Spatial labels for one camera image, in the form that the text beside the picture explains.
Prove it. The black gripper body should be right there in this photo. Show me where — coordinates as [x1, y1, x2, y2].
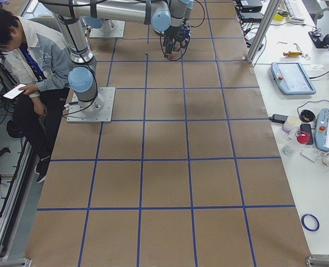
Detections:
[163, 18, 191, 52]

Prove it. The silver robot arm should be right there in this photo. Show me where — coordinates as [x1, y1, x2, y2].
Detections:
[40, 1, 193, 61]
[55, 14, 99, 113]

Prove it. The person in white shirt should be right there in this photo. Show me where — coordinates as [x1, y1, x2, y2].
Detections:
[0, 9, 72, 182]

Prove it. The white paper cup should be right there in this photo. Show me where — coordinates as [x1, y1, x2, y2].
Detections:
[282, 116, 301, 133]

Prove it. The red round lid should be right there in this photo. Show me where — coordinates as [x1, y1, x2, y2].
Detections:
[295, 131, 311, 145]

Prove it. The white smartphone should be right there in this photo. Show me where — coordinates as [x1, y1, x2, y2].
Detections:
[3, 83, 26, 100]

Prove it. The blue tape roll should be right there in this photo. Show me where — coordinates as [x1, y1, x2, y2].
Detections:
[301, 214, 320, 232]

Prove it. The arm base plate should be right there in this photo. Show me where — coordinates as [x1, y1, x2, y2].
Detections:
[66, 87, 116, 123]
[87, 18, 125, 39]

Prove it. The aluminium frame post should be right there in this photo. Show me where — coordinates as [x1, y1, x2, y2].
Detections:
[247, 0, 281, 63]

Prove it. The yellow handled tool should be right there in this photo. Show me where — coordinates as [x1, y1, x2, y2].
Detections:
[283, 51, 302, 57]

